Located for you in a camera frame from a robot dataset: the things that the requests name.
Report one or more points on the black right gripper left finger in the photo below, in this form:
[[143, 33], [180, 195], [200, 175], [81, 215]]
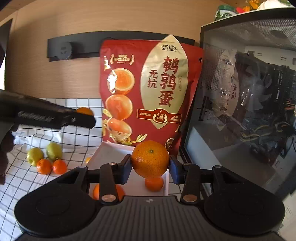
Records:
[[114, 173]]

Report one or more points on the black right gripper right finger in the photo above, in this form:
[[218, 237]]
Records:
[[189, 175]]

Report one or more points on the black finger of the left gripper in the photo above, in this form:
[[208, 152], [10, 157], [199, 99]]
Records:
[[73, 118]]

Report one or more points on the tangerine with stem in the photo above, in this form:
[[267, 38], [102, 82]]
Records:
[[84, 110]]

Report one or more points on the large orange fruit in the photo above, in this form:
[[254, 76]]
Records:
[[97, 194]]

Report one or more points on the green apple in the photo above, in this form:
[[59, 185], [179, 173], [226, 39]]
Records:
[[34, 155], [54, 151]]

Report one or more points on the orange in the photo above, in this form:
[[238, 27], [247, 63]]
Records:
[[150, 159]]

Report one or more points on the pink open gift box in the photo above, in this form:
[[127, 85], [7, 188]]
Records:
[[135, 186]]

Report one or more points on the white black grid tablecloth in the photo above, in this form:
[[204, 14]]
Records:
[[29, 167]]

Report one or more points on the glass panel computer case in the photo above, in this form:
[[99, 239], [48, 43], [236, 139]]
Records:
[[243, 112]]

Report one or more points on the monitor screen at left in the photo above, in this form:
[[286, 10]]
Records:
[[4, 39]]

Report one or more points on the red quail egg snack bag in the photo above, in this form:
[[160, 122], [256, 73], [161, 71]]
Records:
[[147, 88]]

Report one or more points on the items atop computer case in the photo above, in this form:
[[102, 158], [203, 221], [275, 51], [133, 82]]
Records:
[[231, 8]]

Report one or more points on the black wall socket strip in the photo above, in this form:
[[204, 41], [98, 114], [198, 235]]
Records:
[[87, 45]]

